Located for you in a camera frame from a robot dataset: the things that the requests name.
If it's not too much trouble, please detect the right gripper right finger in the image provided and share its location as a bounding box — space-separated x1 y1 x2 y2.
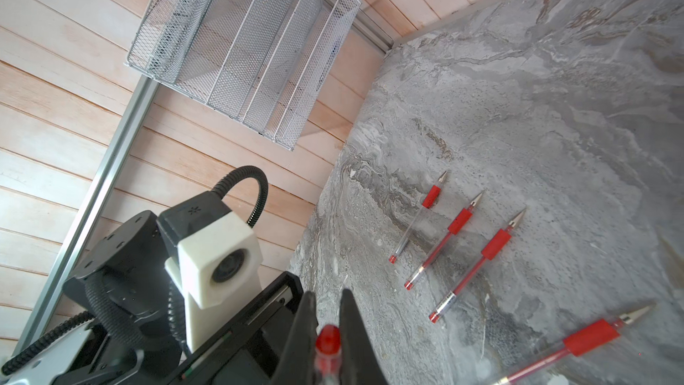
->
340 289 388 385

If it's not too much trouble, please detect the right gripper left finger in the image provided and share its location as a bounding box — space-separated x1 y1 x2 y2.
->
270 292 318 385

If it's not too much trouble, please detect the red gel pen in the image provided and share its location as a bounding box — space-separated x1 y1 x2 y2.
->
493 304 655 384
388 170 449 264
315 324 342 384
429 208 527 324
404 190 486 291

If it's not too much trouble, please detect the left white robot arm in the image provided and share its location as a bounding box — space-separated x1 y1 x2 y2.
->
2 187 302 384

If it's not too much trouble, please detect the left black corrugated cable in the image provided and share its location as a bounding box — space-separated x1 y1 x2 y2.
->
0 165 269 378

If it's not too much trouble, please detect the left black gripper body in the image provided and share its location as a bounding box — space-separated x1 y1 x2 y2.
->
50 190 303 384

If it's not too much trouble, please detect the white wire mesh shelf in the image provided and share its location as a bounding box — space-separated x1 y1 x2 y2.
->
126 0 361 150

